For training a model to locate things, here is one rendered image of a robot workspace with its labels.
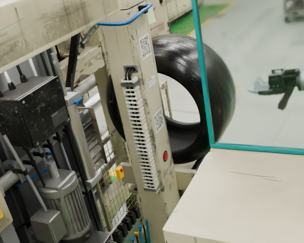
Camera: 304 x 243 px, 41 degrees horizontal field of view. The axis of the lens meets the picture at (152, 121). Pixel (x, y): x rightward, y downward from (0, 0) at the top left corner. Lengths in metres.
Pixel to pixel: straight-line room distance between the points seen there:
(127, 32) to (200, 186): 0.59
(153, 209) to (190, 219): 0.77
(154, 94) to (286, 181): 0.64
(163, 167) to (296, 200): 0.73
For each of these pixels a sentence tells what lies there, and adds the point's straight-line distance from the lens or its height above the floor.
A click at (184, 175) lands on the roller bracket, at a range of 1.73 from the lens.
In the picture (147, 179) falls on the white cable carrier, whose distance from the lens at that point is 1.59.
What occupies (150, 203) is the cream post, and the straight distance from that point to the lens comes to 1.73.
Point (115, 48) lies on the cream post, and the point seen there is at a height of 1.53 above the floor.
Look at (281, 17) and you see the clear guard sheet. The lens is 1.03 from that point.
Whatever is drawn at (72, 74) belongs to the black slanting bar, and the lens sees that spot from 1.81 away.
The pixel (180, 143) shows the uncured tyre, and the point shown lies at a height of 0.91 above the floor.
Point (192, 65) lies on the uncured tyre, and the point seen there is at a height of 1.37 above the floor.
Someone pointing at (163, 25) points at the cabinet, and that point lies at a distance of 6.90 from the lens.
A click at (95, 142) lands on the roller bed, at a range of 1.92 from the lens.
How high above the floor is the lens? 1.89
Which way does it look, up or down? 25 degrees down
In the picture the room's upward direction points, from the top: 11 degrees counter-clockwise
